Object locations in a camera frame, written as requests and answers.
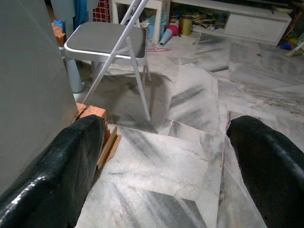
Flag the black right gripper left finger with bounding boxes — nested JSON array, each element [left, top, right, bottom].
[[0, 114, 107, 228]]

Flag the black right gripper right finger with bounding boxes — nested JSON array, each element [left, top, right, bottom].
[[226, 115, 304, 228]]

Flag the grey fridge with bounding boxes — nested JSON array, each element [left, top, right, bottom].
[[0, 0, 79, 195]]

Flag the wooden plank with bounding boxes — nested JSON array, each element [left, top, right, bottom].
[[96, 125, 122, 170]]

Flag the orange brick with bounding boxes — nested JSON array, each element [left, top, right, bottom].
[[79, 105, 107, 121], [51, 22, 67, 47], [76, 102, 87, 117]]

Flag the white low TV cabinet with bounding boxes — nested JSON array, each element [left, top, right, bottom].
[[171, 0, 293, 46]]

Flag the grey folding chair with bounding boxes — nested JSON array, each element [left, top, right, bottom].
[[63, 0, 152, 122]]

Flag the pink clothes hanger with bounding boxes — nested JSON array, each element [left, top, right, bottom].
[[147, 44, 171, 53]]

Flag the gold tin can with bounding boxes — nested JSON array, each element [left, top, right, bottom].
[[178, 15, 193, 36]]

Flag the blue cloth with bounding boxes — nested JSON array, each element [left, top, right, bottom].
[[75, 0, 90, 24]]

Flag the blue cone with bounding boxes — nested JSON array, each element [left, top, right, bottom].
[[158, 28, 173, 47]]

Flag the red brick-pattern box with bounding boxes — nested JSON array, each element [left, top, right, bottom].
[[92, 0, 111, 23]]

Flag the pale blue bucket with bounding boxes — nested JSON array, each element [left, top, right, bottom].
[[144, 9, 167, 36]]

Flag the white side table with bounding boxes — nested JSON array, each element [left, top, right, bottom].
[[111, 0, 171, 45]]

